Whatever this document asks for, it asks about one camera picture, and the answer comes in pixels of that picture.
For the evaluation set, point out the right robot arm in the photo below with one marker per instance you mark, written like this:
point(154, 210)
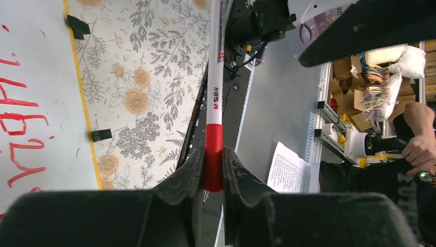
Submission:
point(305, 10)

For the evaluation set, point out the person hand in background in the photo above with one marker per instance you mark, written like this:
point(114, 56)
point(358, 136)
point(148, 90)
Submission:
point(420, 153)

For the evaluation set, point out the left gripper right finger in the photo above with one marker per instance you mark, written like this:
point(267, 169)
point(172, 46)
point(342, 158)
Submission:
point(256, 215)

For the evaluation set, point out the yellow framed whiteboard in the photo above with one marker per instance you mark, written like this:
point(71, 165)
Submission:
point(45, 129)

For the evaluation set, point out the black whiteboard foot clip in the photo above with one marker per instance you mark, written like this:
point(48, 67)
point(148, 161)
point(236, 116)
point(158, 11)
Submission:
point(79, 27)

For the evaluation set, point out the red marker cap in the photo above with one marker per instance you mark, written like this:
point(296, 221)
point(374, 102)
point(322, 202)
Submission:
point(213, 174)

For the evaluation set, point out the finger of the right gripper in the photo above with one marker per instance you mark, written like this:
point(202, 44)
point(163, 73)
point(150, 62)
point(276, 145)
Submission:
point(368, 25)

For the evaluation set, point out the floral table mat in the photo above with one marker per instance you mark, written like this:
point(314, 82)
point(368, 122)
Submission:
point(141, 65)

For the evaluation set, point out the red whiteboard marker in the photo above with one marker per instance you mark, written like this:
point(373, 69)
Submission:
point(216, 63)

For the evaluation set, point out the printed paper sheet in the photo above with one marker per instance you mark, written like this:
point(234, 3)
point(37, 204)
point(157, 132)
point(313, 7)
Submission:
point(291, 174)

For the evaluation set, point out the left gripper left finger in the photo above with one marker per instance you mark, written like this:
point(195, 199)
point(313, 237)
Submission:
point(167, 215)

